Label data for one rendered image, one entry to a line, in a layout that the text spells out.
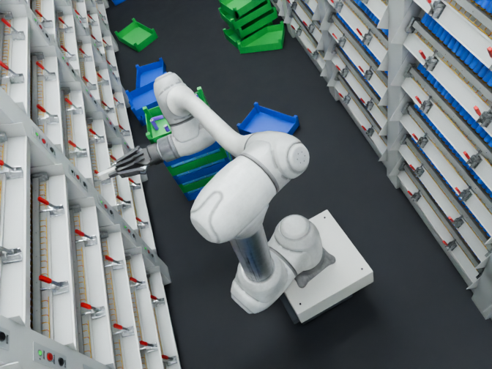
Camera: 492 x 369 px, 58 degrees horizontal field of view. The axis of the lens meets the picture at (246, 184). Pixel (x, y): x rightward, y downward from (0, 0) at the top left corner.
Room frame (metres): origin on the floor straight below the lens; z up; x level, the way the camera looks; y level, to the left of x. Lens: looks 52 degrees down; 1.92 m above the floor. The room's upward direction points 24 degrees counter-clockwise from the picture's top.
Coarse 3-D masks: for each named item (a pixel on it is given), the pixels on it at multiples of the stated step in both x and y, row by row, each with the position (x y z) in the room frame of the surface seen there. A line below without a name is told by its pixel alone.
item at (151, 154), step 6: (156, 144) 1.16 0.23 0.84; (144, 150) 1.18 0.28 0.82; (150, 150) 1.14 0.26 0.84; (156, 150) 1.13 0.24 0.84; (144, 156) 1.15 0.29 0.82; (150, 156) 1.12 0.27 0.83; (156, 156) 1.12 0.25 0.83; (144, 162) 1.12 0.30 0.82; (150, 162) 1.11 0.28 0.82; (156, 162) 1.11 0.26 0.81; (162, 162) 1.12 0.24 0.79
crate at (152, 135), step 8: (200, 88) 1.69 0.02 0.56; (200, 96) 1.69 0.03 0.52; (144, 112) 1.71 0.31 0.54; (152, 112) 1.73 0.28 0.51; (160, 112) 1.72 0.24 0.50; (160, 120) 1.68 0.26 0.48; (152, 128) 1.65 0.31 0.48; (160, 128) 1.63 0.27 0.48; (152, 136) 1.55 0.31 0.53; (160, 136) 1.53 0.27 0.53
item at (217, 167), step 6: (228, 156) 1.57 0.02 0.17; (222, 162) 1.51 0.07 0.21; (228, 162) 1.51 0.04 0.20; (204, 168) 1.52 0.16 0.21; (210, 168) 1.52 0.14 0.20; (216, 168) 1.51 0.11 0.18; (186, 174) 1.53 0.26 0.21; (192, 174) 1.53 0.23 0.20; (198, 174) 1.52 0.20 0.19; (204, 174) 1.52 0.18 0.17; (180, 180) 1.53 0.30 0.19; (186, 180) 1.53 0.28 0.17
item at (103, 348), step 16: (80, 208) 1.09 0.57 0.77; (80, 224) 1.03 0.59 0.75; (96, 224) 1.02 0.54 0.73; (80, 256) 0.90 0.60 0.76; (96, 256) 0.89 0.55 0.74; (80, 272) 0.84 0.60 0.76; (96, 272) 0.82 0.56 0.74; (80, 288) 0.78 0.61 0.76; (96, 288) 0.77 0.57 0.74; (96, 304) 0.71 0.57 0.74; (96, 320) 0.66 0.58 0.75; (96, 336) 0.61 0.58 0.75; (96, 352) 0.56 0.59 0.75; (112, 352) 0.55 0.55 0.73
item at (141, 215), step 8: (136, 176) 1.73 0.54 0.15; (136, 184) 1.64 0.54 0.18; (136, 192) 1.61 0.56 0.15; (136, 200) 1.56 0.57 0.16; (144, 200) 1.55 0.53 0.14; (136, 208) 1.50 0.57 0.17; (144, 208) 1.50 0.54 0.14; (136, 216) 1.45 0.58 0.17; (144, 216) 1.44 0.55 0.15; (144, 224) 1.38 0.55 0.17; (144, 232) 1.34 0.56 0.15; (144, 240) 1.30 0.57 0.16; (152, 240) 1.29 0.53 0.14; (152, 248) 1.24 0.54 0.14
